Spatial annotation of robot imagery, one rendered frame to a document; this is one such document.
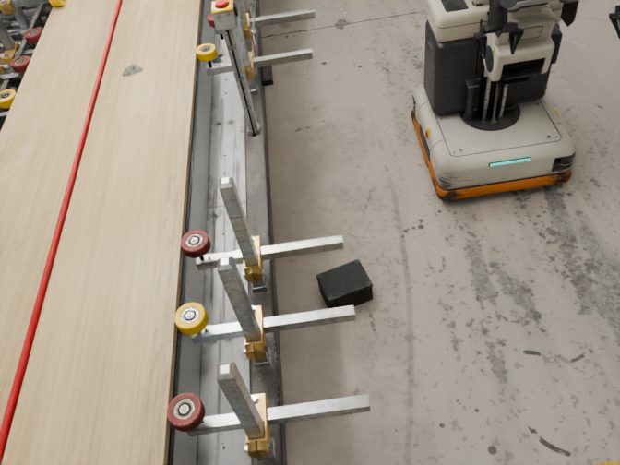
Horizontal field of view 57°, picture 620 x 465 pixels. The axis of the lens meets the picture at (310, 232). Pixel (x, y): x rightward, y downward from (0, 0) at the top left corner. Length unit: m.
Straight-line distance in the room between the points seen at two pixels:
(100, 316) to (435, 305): 1.43
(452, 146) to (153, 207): 1.49
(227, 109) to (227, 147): 0.25
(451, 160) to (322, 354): 1.04
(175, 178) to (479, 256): 1.43
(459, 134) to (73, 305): 1.88
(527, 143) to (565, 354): 0.95
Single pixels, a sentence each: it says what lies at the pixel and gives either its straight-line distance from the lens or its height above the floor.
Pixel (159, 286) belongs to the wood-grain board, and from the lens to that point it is 1.59.
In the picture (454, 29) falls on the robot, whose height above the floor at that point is 0.75.
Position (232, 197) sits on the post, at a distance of 1.44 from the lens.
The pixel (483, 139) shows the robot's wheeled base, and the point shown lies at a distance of 2.79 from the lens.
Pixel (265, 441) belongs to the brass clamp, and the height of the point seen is 0.82.
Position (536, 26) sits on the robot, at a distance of 2.44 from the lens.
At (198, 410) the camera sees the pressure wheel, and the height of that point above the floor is 0.91.
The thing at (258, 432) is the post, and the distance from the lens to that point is 1.36.
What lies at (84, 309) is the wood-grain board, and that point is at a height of 0.90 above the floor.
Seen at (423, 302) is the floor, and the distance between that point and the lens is 2.51.
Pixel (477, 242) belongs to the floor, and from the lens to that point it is 2.73.
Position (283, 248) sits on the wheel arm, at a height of 0.82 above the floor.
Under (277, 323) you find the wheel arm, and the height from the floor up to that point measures 0.82.
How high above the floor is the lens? 2.10
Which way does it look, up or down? 49 degrees down
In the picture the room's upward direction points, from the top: 11 degrees counter-clockwise
